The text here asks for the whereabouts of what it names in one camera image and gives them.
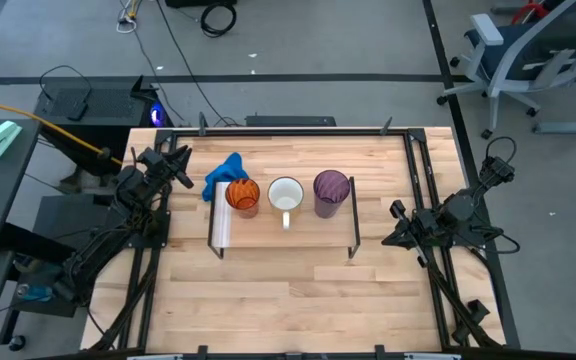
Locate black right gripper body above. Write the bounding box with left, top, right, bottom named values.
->
left=405, top=208, right=439, bottom=242

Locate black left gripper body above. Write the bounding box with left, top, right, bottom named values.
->
left=140, top=160, right=179, bottom=189

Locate orange plastic cup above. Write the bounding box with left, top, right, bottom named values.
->
left=224, top=177, right=262, bottom=220

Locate purple plastic tumbler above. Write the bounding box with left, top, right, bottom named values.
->
left=312, top=169, right=352, bottom=220

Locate white ceramic mug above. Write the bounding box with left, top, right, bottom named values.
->
left=266, top=175, right=306, bottom=231

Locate blue cloth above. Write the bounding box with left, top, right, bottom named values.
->
left=201, top=152, right=250, bottom=202

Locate black computer tower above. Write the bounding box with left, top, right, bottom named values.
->
left=32, top=74, right=169, bottom=151

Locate black low cart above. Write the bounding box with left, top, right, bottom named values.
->
left=0, top=193, right=119, bottom=346

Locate small black adapter box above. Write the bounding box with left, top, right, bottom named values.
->
left=66, top=101, right=90, bottom=122

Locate black power strip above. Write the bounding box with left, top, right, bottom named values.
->
left=245, top=115, right=338, bottom=128

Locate mint green stapler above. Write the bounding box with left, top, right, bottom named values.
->
left=0, top=120, right=23, bottom=160

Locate blue metallic can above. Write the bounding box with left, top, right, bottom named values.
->
left=16, top=282, right=55, bottom=303

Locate grey desk foot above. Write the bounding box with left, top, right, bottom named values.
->
left=532, top=110, right=576, bottom=136

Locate grey and blue office chair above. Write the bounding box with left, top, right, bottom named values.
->
left=436, top=0, right=576, bottom=140

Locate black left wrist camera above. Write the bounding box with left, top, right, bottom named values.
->
left=136, top=146, right=165, bottom=167

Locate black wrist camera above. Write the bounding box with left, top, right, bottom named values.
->
left=136, top=146, right=165, bottom=167
left=389, top=198, right=408, bottom=220

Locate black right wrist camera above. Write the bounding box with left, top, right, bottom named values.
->
left=389, top=198, right=408, bottom=220

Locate thin black floor cable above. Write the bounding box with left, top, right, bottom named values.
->
left=154, top=0, right=232, bottom=126

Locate yellow floor cable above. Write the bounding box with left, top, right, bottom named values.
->
left=0, top=95, right=123, bottom=166

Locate coiled black cable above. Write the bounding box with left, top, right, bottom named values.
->
left=200, top=2, right=238, bottom=39

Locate white cable bundle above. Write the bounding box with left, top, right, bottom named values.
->
left=115, top=0, right=142, bottom=35

